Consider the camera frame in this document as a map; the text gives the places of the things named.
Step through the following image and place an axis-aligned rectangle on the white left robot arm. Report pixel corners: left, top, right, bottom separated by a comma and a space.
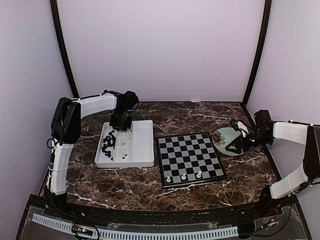
46, 90, 139, 196

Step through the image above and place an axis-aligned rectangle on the light blue flower plate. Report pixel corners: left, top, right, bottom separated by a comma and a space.
212, 127, 244, 157

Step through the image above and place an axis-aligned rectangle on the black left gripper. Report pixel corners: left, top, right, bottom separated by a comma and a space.
109, 108, 133, 131

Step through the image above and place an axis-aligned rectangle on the pile of white chess pieces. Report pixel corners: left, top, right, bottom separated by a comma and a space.
115, 130, 133, 162

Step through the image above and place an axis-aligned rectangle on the black and grey chessboard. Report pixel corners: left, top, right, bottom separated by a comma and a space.
156, 132, 228, 189

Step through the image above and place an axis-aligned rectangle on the pile of black chess pieces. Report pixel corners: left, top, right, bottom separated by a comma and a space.
101, 130, 116, 161

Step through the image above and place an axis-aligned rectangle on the white chess king piece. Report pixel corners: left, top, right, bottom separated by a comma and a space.
196, 170, 203, 179

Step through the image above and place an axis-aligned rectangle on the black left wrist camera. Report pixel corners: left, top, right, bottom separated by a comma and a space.
117, 90, 139, 113

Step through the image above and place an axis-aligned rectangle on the white chess pawn piece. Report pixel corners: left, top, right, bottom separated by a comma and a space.
181, 173, 187, 181

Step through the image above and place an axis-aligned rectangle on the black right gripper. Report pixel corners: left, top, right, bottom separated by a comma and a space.
226, 130, 273, 154

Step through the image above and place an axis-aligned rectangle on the black front rail base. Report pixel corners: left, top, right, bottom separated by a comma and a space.
27, 194, 294, 226

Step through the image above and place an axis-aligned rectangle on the white plastic parts tray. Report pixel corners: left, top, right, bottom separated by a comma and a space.
94, 120, 155, 168

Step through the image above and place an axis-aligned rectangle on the white slotted cable duct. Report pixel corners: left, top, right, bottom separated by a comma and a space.
31, 213, 239, 240

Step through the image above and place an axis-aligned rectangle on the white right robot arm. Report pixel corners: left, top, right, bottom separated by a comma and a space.
216, 120, 320, 217

